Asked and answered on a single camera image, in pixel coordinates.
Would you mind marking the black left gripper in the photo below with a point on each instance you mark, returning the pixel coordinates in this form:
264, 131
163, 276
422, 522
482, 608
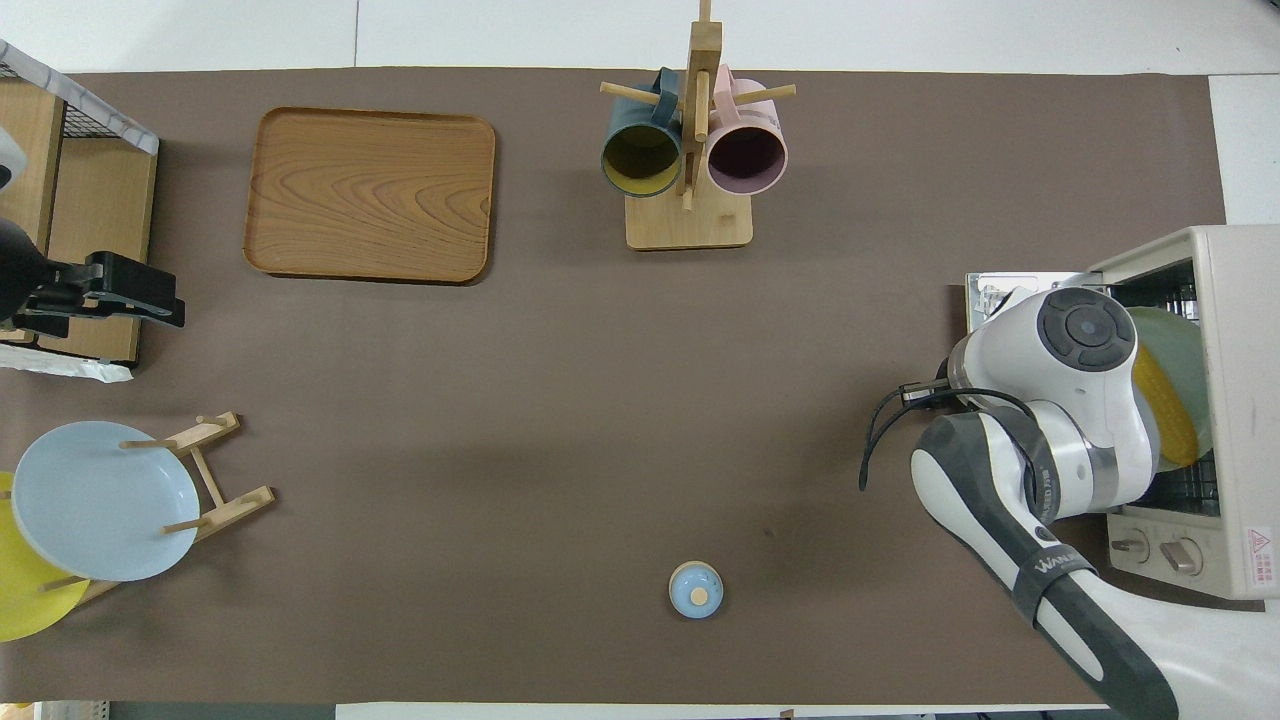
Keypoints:
25, 270

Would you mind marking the yellow corn cob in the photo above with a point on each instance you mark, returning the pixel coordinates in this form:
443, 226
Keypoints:
1170, 410

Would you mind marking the mint green plate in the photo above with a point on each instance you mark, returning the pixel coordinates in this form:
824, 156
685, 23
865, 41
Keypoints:
1185, 350

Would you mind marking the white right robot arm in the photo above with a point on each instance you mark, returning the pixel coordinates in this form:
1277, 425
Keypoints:
1050, 440

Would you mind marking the white oven knob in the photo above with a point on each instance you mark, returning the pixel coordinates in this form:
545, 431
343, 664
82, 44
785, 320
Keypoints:
1186, 556
1130, 546

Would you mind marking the white toaster oven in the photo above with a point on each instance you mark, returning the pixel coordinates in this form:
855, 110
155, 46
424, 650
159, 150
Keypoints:
1240, 400

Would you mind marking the blurry white rounded object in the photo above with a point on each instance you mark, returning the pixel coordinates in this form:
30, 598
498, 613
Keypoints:
8, 165

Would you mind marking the light blue plate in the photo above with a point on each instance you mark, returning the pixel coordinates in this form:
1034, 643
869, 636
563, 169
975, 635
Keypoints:
100, 500

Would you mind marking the wooden plate rack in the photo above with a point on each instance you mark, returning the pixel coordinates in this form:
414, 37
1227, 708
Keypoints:
230, 505

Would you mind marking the brown wooden tray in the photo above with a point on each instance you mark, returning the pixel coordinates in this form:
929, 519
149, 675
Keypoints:
370, 195

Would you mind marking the yellow plate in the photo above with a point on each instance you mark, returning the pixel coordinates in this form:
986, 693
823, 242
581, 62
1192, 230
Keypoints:
25, 600

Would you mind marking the brown table mat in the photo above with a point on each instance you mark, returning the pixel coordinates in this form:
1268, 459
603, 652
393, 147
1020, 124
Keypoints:
500, 420

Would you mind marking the dark blue mug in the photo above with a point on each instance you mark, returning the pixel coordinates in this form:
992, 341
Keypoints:
640, 160

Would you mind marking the wooden mug rack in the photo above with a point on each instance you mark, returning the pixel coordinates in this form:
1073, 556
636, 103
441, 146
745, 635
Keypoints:
690, 225

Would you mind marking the pink mug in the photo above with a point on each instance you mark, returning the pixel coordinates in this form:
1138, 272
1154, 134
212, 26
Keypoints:
745, 150

